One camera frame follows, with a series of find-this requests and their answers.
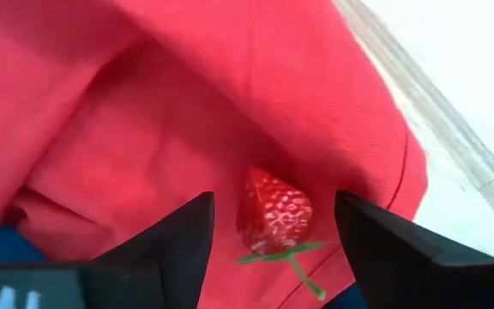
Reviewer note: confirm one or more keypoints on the dark blue cloth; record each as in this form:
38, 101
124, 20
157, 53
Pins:
345, 299

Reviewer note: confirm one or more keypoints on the red toy strawberry green stem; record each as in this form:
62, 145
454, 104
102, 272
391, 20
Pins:
277, 214

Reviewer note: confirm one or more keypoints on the red cloth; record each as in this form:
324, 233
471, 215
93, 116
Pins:
144, 107

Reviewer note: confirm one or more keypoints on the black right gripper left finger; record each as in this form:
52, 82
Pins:
178, 244

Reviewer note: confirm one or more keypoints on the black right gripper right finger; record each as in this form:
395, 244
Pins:
384, 244

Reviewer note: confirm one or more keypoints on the blue plastic tupperware container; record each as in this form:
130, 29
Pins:
2, 246

